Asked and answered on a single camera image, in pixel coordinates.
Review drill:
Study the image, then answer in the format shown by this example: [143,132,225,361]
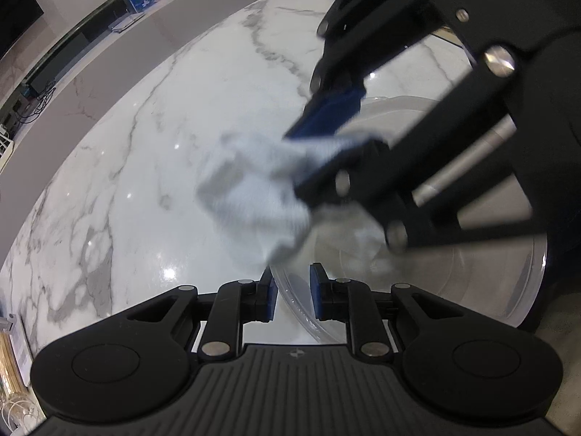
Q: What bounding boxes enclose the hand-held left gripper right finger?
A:
[309,262,473,362]

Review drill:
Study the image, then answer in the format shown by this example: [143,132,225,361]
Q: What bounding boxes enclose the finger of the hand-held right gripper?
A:
[284,0,473,139]
[295,48,534,251]

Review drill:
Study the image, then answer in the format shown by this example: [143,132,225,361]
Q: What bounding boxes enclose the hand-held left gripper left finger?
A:
[109,268,279,362]

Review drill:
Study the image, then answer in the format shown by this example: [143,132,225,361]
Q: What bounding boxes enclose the white cloth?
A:
[196,128,395,275]

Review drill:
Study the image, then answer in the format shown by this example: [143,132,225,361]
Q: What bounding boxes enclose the clear plastic bowl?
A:
[270,93,550,343]

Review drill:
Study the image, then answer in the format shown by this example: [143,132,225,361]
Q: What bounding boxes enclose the white remote control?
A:
[7,313,34,371]

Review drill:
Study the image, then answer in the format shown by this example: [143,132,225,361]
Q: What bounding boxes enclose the bundle of wooden chopsticks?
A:
[0,334,23,393]

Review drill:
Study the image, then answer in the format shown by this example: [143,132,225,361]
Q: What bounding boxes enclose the black soundbar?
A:
[25,32,89,94]

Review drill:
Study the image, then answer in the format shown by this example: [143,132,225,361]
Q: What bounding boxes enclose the black television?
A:
[0,0,45,62]

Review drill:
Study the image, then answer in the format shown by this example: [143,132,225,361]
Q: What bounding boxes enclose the white cable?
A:
[0,393,44,436]

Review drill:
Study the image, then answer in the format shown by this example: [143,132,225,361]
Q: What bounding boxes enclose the tangled black cables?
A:
[13,79,57,125]

